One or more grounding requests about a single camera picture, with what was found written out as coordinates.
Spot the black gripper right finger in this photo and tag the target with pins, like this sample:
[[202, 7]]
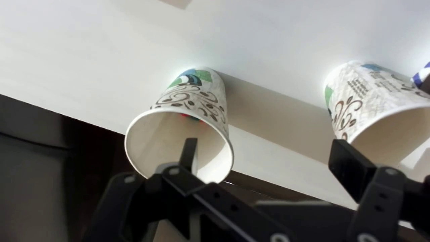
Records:
[[384, 206]]

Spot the patterned paper cup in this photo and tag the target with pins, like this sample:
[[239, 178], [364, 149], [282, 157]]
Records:
[[367, 94], [196, 102]]

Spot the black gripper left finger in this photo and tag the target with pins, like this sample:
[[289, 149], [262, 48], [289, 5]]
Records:
[[188, 202]]

